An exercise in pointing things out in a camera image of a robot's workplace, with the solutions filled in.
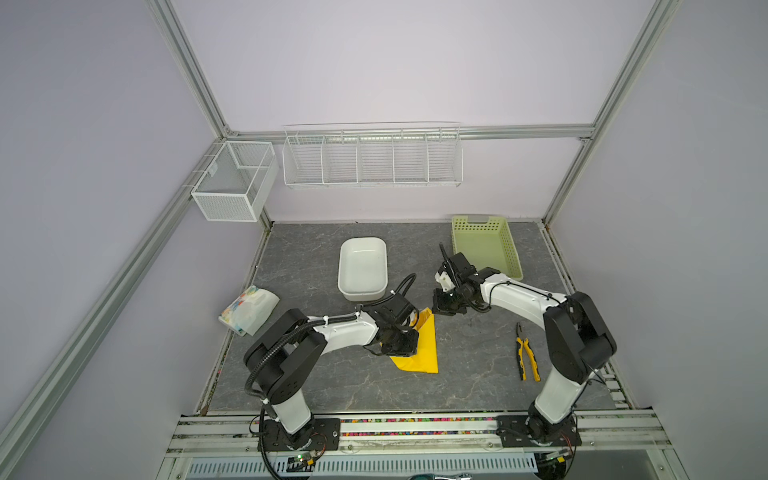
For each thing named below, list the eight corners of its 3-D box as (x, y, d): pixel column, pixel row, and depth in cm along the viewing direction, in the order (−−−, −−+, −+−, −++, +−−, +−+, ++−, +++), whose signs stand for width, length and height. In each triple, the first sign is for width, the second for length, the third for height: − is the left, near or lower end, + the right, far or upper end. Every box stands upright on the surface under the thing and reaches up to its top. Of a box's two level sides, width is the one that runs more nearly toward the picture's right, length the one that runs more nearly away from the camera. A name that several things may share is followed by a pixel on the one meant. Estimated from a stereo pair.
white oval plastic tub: (334, 305, 100) (331, 295, 94) (343, 248, 115) (340, 237, 110) (387, 305, 100) (387, 295, 94) (389, 248, 115) (388, 236, 110)
